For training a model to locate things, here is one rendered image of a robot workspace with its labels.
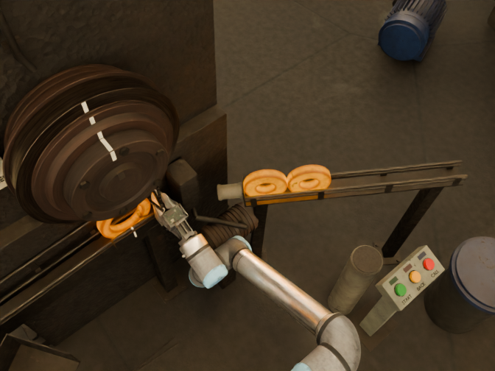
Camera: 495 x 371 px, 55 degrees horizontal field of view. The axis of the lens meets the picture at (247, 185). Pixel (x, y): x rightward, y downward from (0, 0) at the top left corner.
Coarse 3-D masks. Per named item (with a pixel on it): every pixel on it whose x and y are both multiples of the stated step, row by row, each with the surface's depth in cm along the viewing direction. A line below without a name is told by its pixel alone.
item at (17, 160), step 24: (72, 96) 109; (96, 96) 109; (120, 96) 114; (144, 96) 119; (48, 120) 107; (72, 120) 109; (24, 144) 109; (24, 168) 110; (24, 192) 115; (48, 216) 127
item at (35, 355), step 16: (16, 336) 141; (0, 352) 140; (16, 352) 150; (32, 352) 150; (48, 352) 149; (64, 352) 139; (0, 368) 143; (16, 368) 148; (32, 368) 148; (48, 368) 148; (64, 368) 148
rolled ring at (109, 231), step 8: (144, 200) 158; (144, 208) 162; (136, 216) 165; (144, 216) 166; (96, 224) 155; (104, 224) 152; (120, 224) 164; (128, 224) 165; (104, 232) 156; (112, 232) 159; (120, 232) 162
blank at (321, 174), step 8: (296, 168) 168; (304, 168) 166; (312, 168) 166; (320, 168) 167; (288, 176) 171; (296, 176) 167; (304, 176) 167; (312, 176) 167; (320, 176) 168; (328, 176) 168; (288, 184) 171; (296, 184) 171; (304, 184) 175; (312, 184) 175; (320, 184) 172; (328, 184) 173
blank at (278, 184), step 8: (248, 176) 169; (256, 176) 166; (264, 176) 166; (272, 176) 166; (280, 176) 168; (248, 184) 169; (256, 184) 169; (272, 184) 175; (280, 184) 170; (248, 192) 174; (256, 192) 174; (264, 192) 175; (272, 192) 175; (280, 192) 175
